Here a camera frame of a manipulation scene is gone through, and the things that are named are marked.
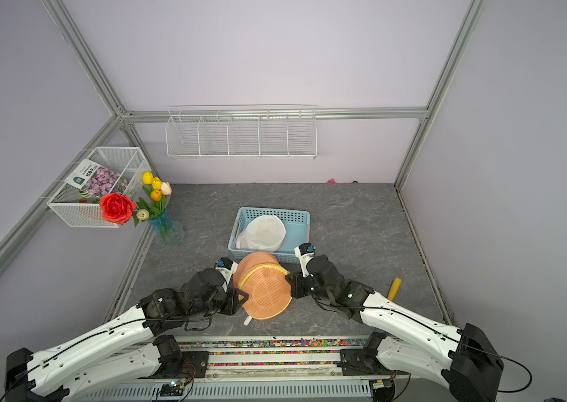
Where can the light blue plastic basket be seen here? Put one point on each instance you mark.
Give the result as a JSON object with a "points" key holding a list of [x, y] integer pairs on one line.
{"points": [[297, 224]]}

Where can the white mesh laundry bag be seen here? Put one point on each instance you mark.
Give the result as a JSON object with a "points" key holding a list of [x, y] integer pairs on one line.
{"points": [[265, 233]]}

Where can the tulip bouquet in vase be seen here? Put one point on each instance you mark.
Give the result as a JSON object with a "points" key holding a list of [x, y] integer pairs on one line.
{"points": [[153, 211]]}

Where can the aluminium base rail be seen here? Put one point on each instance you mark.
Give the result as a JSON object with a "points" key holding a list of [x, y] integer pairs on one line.
{"points": [[380, 366]]}

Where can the purple flower packet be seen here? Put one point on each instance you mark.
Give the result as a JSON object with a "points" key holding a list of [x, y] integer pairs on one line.
{"points": [[93, 180]]}

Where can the long white wire shelf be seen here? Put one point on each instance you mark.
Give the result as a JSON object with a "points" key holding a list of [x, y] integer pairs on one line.
{"points": [[242, 131]]}

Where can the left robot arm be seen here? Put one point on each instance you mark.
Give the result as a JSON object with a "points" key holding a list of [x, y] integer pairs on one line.
{"points": [[134, 345]]}

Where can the red artificial rose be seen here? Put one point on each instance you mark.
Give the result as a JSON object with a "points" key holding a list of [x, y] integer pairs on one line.
{"points": [[117, 208]]}

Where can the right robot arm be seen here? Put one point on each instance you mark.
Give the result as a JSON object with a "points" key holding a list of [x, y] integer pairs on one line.
{"points": [[404, 321]]}

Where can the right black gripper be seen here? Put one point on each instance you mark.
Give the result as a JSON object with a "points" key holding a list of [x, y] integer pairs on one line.
{"points": [[295, 283]]}

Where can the white wire corner basket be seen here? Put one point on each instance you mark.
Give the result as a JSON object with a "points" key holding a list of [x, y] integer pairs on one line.
{"points": [[79, 212]]}

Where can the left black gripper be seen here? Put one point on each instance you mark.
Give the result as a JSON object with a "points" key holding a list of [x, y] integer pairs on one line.
{"points": [[233, 296]]}

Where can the orange mesh laundry bag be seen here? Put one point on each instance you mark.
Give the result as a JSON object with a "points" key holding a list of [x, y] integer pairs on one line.
{"points": [[263, 279]]}

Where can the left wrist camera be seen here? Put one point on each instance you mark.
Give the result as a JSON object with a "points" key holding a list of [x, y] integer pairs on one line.
{"points": [[227, 267]]}

